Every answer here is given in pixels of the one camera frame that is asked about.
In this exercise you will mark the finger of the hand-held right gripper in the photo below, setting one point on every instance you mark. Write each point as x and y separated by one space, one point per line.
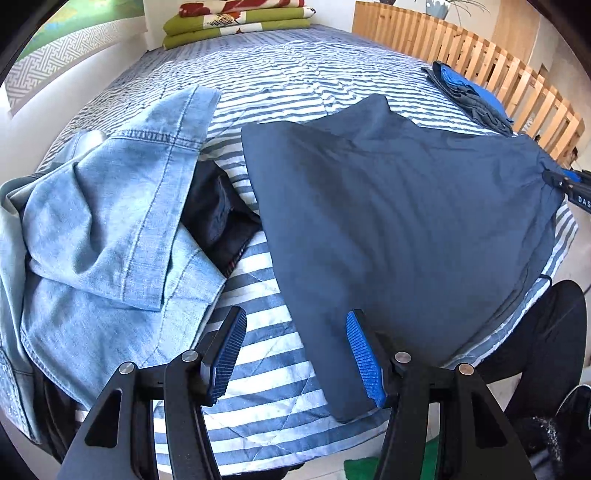
554 179
571 175

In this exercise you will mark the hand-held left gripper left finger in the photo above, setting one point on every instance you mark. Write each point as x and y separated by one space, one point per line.
226 355

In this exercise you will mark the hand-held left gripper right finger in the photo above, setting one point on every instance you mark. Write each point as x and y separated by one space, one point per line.
364 360

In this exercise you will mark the dark navy garment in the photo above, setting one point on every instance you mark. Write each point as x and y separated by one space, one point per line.
392 207

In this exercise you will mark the light blue denim shirt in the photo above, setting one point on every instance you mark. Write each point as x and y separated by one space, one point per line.
115 230

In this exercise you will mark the blue white striped quilt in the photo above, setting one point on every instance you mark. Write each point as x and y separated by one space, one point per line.
272 332

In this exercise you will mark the folded grey and blue clothes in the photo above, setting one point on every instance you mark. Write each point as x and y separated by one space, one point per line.
485 117

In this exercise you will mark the green cloth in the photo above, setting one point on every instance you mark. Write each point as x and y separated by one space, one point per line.
364 468

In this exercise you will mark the bright blue folded cloth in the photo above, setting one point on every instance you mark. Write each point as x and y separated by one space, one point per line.
455 78

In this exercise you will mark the person's black trouser leg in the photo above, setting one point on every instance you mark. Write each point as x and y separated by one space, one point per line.
531 332

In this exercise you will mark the wooden slat railing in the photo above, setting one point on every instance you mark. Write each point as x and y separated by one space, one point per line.
461 41

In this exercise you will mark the potted plant white pot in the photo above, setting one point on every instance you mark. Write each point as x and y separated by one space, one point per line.
436 7

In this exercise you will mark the person's dark shoe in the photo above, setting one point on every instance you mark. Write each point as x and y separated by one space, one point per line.
572 424

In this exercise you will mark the blue checked bed sheet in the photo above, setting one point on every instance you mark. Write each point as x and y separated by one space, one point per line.
295 39

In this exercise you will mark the green folded quilt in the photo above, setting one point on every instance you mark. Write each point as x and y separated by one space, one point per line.
184 23
184 40

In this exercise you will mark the red floral folded blanket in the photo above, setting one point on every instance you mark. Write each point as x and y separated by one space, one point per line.
240 7

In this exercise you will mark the wooden wall panel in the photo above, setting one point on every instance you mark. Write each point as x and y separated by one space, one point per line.
515 23

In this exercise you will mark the landscape wall scroll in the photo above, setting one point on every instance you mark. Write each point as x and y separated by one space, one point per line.
55 50

